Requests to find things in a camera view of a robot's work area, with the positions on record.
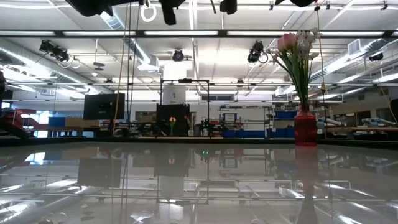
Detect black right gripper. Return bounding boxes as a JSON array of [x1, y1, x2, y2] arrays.
[[219, 0, 315, 16]]

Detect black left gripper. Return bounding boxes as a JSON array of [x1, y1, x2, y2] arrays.
[[64, 0, 187, 26]]

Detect pink artificial tulip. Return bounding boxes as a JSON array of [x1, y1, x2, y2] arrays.
[[270, 35, 312, 106], [284, 32, 312, 106]]

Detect clear vase with red flowers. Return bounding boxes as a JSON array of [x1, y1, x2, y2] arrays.
[[185, 114, 197, 137]]

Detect red glass vase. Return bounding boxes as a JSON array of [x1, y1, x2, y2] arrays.
[[294, 104, 318, 147]]

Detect black monitor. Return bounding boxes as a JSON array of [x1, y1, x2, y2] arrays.
[[83, 93, 126, 121]]

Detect distant robot with green lights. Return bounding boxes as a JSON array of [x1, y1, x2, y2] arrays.
[[198, 118, 215, 137]]

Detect blue storage bin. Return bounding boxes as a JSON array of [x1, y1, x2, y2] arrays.
[[222, 129, 295, 139], [273, 110, 299, 121]]

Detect white ceiling vent box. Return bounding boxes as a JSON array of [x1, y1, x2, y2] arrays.
[[347, 39, 362, 56]]

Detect cardboard box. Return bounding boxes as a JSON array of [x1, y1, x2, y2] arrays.
[[65, 117, 100, 128]]

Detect blue box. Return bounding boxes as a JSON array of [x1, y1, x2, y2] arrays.
[[48, 116, 67, 128]]

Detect wooden workbench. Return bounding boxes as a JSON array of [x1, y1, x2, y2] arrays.
[[322, 126, 398, 134]]

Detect red metal stairs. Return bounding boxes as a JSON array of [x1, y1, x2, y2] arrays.
[[0, 108, 47, 139]]

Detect white cable ring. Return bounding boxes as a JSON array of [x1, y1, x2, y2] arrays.
[[140, 2, 157, 23]]

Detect black overhead frame beam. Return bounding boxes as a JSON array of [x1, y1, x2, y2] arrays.
[[0, 29, 398, 39]]

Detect silver ceiling duct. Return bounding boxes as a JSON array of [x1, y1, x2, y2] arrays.
[[86, 6, 162, 74]]

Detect yellow hanging cable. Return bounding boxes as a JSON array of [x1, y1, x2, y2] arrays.
[[112, 0, 130, 131], [315, 0, 327, 138]]

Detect black hanging cable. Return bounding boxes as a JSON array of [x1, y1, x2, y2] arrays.
[[126, 0, 141, 130]]

